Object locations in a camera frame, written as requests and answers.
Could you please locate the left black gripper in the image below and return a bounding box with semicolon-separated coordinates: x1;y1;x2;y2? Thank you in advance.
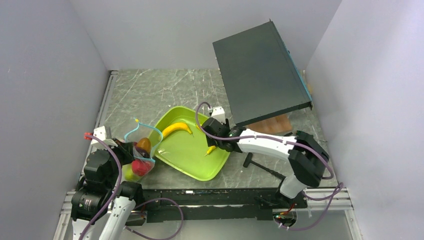
101;137;136;188

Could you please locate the yellow banana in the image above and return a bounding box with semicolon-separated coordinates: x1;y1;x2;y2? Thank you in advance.
161;122;193;139
204;146;217;156

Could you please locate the brown kiwi potato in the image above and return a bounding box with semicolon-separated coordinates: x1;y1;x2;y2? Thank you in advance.
135;137;152;153

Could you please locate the red apple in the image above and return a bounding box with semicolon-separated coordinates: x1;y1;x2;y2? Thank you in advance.
131;159;155;177

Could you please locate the green pear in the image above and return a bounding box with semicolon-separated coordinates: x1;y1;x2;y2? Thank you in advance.
122;164;142;182

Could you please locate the clear zip top bag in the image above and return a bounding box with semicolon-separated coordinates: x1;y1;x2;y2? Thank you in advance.
122;118;163;182

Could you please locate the dark purple plum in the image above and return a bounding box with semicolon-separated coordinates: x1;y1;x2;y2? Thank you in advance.
136;149;150;159

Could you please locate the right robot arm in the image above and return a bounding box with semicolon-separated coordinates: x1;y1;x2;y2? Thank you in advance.
199;117;330;208

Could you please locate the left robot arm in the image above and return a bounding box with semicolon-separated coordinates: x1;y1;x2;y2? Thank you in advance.
70;139;144;240

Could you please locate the green plastic tray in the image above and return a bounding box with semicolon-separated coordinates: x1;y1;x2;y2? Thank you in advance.
149;106;230;181

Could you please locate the black hammer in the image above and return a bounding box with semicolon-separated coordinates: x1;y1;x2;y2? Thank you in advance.
242;152;286;181

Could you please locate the dark grey tilted panel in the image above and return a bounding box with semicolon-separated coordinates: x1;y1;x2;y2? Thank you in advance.
212;20;313;127

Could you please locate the wooden board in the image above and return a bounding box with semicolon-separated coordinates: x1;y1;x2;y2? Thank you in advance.
246;114;293;135

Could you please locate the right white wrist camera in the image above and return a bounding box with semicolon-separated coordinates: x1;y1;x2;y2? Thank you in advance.
210;106;226;124

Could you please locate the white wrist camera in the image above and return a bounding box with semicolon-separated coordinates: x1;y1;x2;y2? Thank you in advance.
84;125;117;149
210;106;226;124

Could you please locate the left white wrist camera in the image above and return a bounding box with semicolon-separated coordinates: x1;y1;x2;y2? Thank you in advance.
84;125;117;149

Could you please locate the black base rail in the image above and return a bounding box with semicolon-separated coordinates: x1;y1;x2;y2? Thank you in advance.
134;188;308;223

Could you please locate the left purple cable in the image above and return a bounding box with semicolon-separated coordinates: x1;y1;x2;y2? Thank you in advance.
79;134;185;240

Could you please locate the purple cable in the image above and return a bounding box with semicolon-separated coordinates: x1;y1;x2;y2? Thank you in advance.
195;101;345;232
79;134;185;240

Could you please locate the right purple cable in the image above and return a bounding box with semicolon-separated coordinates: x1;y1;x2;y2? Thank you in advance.
195;101;345;232

